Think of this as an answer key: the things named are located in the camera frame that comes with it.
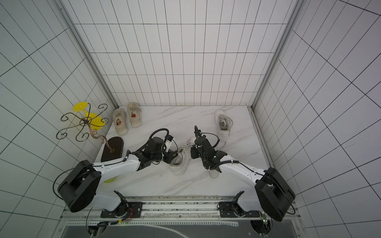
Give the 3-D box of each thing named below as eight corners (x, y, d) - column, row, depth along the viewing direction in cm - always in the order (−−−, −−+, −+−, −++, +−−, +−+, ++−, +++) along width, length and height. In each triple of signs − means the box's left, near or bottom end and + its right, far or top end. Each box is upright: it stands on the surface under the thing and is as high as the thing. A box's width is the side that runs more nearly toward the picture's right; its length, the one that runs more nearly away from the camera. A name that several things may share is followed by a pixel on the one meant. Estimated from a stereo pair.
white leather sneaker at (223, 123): (217, 142, 100) (219, 134, 92) (213, 113, 118) (215, 104, 110) (231, 142, 100) (235, 134, 92) (226, 113, 118) (228, 104, 110)
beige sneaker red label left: (116, 136, 102) (112, 131, 97) (114, 115, 115) (111, 110, 110) (129, 133, 105) (126, 127, 100) (126, 112, 117) (123, 107, 112)
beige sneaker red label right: (131, 129, 107) (129, 124, 102) (129, 107, 121) (127, 102, 116) (144, 125, 109) (142, 120, 104) (140, 105, 123) (138, 100, 118)
